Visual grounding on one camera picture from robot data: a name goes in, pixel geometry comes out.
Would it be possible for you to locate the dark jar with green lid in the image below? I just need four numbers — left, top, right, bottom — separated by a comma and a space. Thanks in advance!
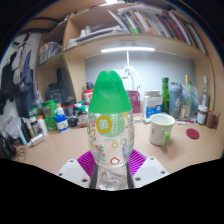
77, 105, 89, 128

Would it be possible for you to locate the white light bar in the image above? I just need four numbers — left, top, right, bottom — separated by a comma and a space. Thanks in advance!
100, 46, 156, 54

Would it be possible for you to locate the white mug with green handle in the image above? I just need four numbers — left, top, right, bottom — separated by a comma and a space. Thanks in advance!
148, 113, 177, 147

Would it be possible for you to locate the green glass bottle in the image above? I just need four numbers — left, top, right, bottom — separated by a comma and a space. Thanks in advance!
184, 74, 195, 119

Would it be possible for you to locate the magenta box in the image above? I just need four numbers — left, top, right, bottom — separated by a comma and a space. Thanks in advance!
126, 89, 142, 114

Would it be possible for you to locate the white bottle with orange cap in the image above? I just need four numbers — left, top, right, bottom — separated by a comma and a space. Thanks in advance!
36, 115, 49, 137

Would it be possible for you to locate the grey hanging garment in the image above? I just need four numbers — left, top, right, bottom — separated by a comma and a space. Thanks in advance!
11, 41, 36, 118

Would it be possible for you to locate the silver tube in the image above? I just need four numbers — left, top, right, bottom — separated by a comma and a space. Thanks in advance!
27, 133, 45, 148

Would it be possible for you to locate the red and white container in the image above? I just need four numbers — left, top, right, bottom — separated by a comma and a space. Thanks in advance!
82, 88, 94, 104

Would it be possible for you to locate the clear blue plastic bag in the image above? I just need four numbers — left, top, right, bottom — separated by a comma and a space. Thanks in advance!
191, 85, 203, 114

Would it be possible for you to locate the white bottle with blue label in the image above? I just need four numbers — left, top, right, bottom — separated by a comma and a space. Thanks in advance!
53, 104, 70, 133

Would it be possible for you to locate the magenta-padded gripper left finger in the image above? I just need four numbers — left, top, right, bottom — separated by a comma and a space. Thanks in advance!
55, 149, 100, 190

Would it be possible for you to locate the clear bottle with green cap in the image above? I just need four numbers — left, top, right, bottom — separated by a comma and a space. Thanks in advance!
87, 69, 135, 192

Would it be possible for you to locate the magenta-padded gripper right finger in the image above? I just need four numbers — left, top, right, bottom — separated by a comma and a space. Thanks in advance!
126, 148, 170, 189

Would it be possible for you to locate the black hanging garment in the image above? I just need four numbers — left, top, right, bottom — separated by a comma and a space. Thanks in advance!
0, 53, 16, 114

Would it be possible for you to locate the green plastic container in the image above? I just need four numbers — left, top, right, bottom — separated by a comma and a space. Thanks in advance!
41, 99, 57, 118

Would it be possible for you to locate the grey water bottle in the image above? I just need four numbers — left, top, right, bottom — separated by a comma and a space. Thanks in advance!
168, 82, 184, 119

